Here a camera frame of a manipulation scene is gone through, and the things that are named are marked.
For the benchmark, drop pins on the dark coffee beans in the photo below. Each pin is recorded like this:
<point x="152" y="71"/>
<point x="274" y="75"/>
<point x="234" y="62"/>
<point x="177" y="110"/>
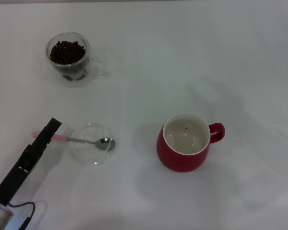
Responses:
<point x="67" y="51"/>

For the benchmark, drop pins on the red mug white inside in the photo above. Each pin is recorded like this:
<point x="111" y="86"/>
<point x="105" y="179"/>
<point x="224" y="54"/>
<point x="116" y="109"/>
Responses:
<point x="182" y="164"/>

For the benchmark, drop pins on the clear glass cup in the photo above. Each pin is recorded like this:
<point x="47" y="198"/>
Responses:
<point x="69" y="80"/>

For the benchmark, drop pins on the clear glass saucer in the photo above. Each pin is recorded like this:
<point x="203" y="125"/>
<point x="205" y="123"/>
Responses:
<point x="91" y="159"/>

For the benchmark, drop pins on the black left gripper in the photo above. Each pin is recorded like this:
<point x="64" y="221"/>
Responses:
<point x="16" y="177"/>

